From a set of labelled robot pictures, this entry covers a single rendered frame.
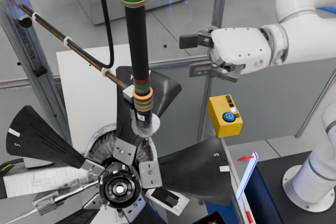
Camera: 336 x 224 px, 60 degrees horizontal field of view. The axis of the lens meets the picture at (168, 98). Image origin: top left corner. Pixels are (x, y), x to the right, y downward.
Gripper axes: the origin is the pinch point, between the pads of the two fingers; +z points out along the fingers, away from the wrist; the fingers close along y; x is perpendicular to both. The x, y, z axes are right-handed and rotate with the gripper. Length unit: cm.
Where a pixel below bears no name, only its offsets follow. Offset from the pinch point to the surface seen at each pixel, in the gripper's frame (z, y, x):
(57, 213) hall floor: 72, 41, -166
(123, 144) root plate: 16.5, 6.8, -39.1
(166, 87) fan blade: 1.9, 14.3, -24.0
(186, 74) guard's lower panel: -20, 69, -76
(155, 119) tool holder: 7.2, 0.4, -19.9
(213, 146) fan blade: -12.6, 5.3, -46.6
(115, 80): 15.5, 7.3, -11.6
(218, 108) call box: -24, 30, -58
